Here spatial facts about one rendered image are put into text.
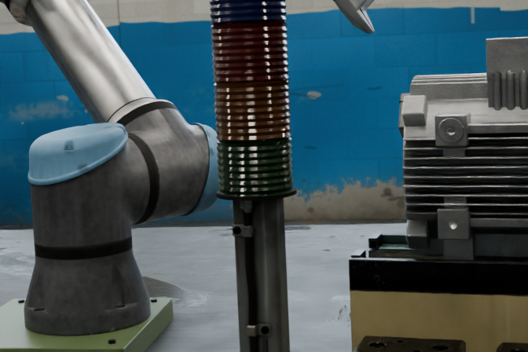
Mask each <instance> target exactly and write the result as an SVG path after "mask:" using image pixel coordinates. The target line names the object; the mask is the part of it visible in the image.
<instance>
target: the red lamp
mask: <svg viewBox="0 0 528 352"><path fill-rule="evenodd" d="M286 26H287V23H286V22H284V21H263V22H243V23H228V24H213V25H212V26H211V29H212V31H211V35H212V39H211V41H212V43H213V44H212V47H211V48H212V49H213V52H212V55H213V60H212V61H213V63H214V65H213V67H212V68H213V69H214V72H213V76H214V80H213V81H214V82H216V83H250V82H266V81H277V80H286V79H288V78H289V76H288V72H289V70H288V65H289V63H288V55H287V53H288V48H287V46H288V42H287V38H288V36H287V34H286V33H287V31H288V29H287V28H286Z"/></svg>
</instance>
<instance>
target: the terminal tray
mask: <svg viewBox="0 0 528 352"><path fill-rule="evenodd" d="M486 77H487V81H488V107H489V108H494V110H496V111H499V110H501V109H502V107H507V109H508V110H510V111H511V110H513V109H514V108H515V107H520V108H521V109H522V110H527V109H528V37H518V38H487V39H486Z"/></svg>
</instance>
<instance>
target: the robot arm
mask: <svg viewBox="0 0 528 352"><path fill-rule="evenodd" d="M333 1H334V3H335V4H336V5H337V6H338V7H339V9H340V10H341V12H342V13H343V14H344V15H345V17H346V18H347V19H348V20H349V21H350V22H351V23H352V24H353V25H354V26H355V27H356V28H359V29H361V30H362V31H364V32H366V33H368V34H372V33H373V32H374V31H375V30H374V28H373V26H372V23H371V21H370V19H369V16H368V14H367V13H366V9H367V8H368V7H369V6H370V5H371V4H372V2H373V1H374V0H333ZM0 2H2V3H4V4H5V6H6V8H7V9H8V10H9V12H10V13H11V15H12V16H13V18H14V19H15V20H16V21H17V22H18V23H20V24H23V25H25V26H29V27H33V29H34V30H35V32H36V34H37V35H38V37H39V38H40V39H41V41H42V43H43V44H44V46H45V47H46V48H47V50H48V51H49V53H50V55H51V56H52V58H53V59H54V61H55V62H56V64H57V66H58V67H59V69H60V70H61V71H62V73H63V74H64V76H65V78H66V79H67V80H68V82H69V83H70V85H71V87H72V88H73V90H74V91H75V92H76V94H77V95H78V97H79V99H80V100H81V102H82V103H83V104H84V106H85V107H86V110H87V111H88V112H89V114H90V115H91V117H92V118H93V120H94V122H95V124H88V125H85V126H74V127H69V128H66V129H63V130H57V131H54V132H51V133H48V134H44V135H42V136H41V137H39V138H37V139H36V140H35V141H34V142H33V143H32V145H31V147H30V150H29V171H28V174H27V177H28V181H29V182H30V186H31V209H32V220H33V231H34V243H35V266H34V269H33V273H32V276H31V282H30V285H29V289H28V292H27V298H26V300H25V304H24V324H25V327H26V329H28V330H29V331H32V332H35V333H38V334H43V335H48V336H89V335H96V334H102V333H107V332H115V331H119V330H123V329H125V328H130V327H133V326H135V325H139V324H140V323H142V322H144V321H146V320H147V319H148V318H149V317H150V315H151V308H150V298H149V293H148V291H147V288H146V287H145V282H144V281H143V278H142V276H141V273H140V270H139V269H138V264H137V263H136V260H135V258H134V254H133V246H132V232H131V226H132V225H137V224H141V223H145V222H152V221H156V220H161V219H165V218H173V217H177V216H182V217H185V216H189V215H191V214H192V213H195V212H197V211H203V210H205V209H207V208H209V207H210V206H211V205H213V204H214V203H215V201H216V200H217V199H218V197H216V192H217V191H218V190H219V188H218V187H219V183H218V180H219V176H218V172H219V171H218V162H217V161H218V157H217V154H218V150H217V146H218V144H217V142H216V141H217V140H218V139H217V138H216V137H217V133H216V132H215V131H214V130H213V129H212V128H210V127H209V126H207V125H202V124H200V123H193V124H188V123H187V122H186V121H185V119H184V117H183V116H182V114H181V113H180V112H179V111H178V109H177V108H176V106H175V105H174V104H173V103H171V102H170V101H166V100H156V98H155V96H154V95H153V94H152V92H151V90H150V89H149V88H148V87H147V85H146V84H145V82H144V81H143V79H142V78H141V76H140V75H139V74H138V72H137V71H136V69H135V68H134V66H133V65H132V64H131V63H130V61H129V60H128V58H127V57H126V55H125V54H124V52H123V51H122V50H121V49H120V47H119V45H118V44H117V43H116V41H115V39H114V38H113V37H112V36H111V34H110V33H109V31H108V30H107V28H106V27H105V26H104V25H103V23H102V22H101V20H100V19H99V17H98V16H97V14H96V13H95V12H94V10H93V9H92V7H91V6H90V4H89V3H88V1H87V0H0Z"/></svg>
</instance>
